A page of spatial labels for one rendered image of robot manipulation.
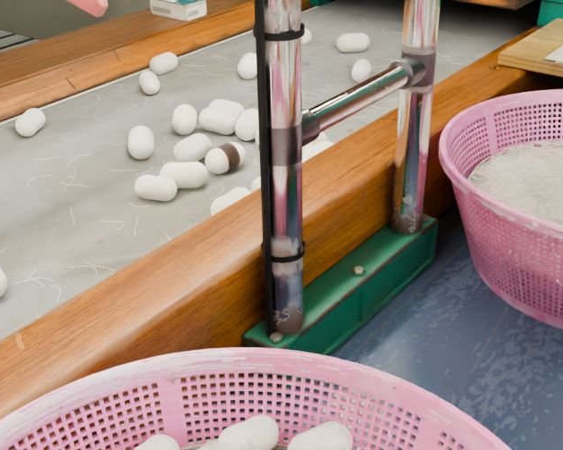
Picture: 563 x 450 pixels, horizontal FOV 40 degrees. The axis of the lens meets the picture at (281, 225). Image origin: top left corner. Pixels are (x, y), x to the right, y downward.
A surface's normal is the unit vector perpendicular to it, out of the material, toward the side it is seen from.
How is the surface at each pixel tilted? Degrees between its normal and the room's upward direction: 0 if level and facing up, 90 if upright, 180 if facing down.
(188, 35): 45
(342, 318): 90
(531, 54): 0
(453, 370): 0
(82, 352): 0
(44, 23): 90
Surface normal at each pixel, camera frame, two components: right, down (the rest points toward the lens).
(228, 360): 0.04, 0.25
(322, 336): 0.79, 0.29
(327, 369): -0.32, 0.23
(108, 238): -0.02, -0.87
